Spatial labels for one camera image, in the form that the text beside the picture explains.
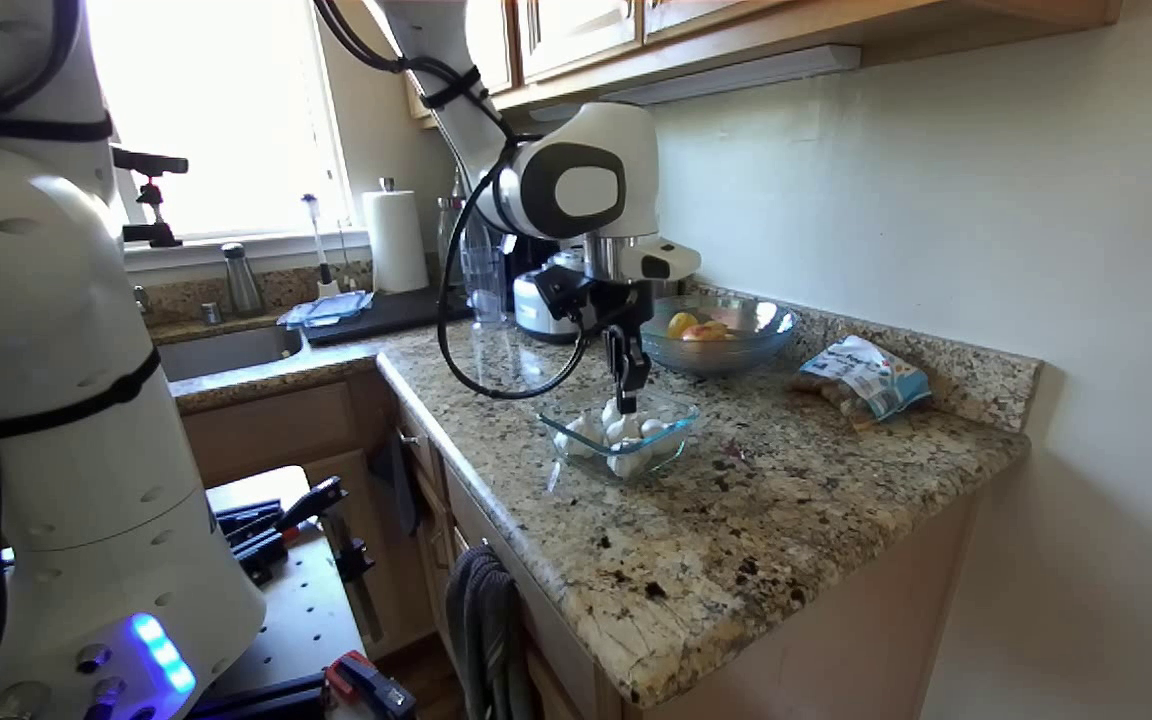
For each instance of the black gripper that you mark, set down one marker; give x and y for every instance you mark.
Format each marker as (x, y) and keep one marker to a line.
(619, 305)

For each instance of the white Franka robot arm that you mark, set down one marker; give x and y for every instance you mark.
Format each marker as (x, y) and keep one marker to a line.
(58, 334)

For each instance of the square clear glass bowl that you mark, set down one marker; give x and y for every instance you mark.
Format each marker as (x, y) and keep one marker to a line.
(562, 427)

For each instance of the round glass fruit bowl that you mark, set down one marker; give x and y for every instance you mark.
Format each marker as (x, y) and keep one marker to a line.
(741, 354)

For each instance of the yellow lemon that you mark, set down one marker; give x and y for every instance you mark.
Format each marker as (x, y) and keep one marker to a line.
(682, 320)

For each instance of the orange-red round fruit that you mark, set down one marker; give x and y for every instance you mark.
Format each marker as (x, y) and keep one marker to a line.
(715, 338)

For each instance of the silver food chopper appliance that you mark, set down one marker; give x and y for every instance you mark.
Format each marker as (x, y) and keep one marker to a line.
(543, 305)

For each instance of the clear bottle with silver cap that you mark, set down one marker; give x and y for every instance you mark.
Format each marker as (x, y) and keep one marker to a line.
(486, 267)

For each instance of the black ribbed drying mat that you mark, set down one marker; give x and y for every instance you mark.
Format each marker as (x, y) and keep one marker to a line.
(403, 316)

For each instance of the blue white snack bag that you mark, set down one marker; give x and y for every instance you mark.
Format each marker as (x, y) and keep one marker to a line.
(869, 381)

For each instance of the dark hanging cloth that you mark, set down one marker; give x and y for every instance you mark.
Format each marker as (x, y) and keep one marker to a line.
(398, 485)

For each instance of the white paper towel roll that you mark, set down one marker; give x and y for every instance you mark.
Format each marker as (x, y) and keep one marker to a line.
(398, 243)

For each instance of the pale blue folded cloth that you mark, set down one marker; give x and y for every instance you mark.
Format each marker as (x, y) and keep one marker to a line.
(330, 312)

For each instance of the gray hanging towel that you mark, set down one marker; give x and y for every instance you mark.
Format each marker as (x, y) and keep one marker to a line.
(490, 641)

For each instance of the under-cabinet light bar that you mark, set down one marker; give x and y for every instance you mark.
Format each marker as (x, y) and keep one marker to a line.
(738, 77)

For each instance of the thin upright dish brush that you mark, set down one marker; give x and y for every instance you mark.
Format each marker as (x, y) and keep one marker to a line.
(320, 260)

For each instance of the wooden cabinet door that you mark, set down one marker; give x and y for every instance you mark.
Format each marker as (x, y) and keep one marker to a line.
(579, 33)
(699, 10)

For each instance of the wooden base cabinets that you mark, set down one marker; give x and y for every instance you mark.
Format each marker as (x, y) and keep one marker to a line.
(296, 427)

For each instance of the black bar clamp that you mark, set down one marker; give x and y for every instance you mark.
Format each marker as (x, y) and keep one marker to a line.
(278, 524)

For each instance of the silver sink faucet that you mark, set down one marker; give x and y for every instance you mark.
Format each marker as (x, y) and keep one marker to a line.
(242, 282)

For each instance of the kitchen sink basin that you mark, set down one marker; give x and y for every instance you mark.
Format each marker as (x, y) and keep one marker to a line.
(222, 351)

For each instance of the red and blue clamp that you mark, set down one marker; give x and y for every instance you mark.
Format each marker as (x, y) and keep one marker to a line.
(371, 684)

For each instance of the black perforated robot table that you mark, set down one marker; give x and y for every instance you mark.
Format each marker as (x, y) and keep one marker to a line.
(289, 623)

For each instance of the bright kitchen window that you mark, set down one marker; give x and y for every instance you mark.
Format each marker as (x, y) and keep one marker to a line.
(229, 120)

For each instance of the wooden upper cabinets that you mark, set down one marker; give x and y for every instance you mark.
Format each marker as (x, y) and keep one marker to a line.
(951, 23)

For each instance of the wrist mounted stereo camera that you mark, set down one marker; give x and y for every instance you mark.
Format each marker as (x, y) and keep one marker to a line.
(669, 260)

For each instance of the black camera on stand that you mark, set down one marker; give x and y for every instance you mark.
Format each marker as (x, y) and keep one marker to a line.
(149, 202)

